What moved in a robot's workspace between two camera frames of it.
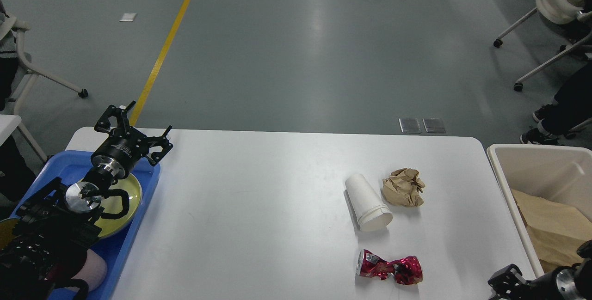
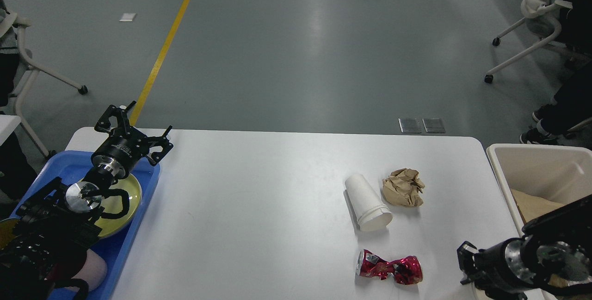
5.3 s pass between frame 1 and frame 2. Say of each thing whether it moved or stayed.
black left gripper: stayed
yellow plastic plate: stayed
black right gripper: moved
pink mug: stayed
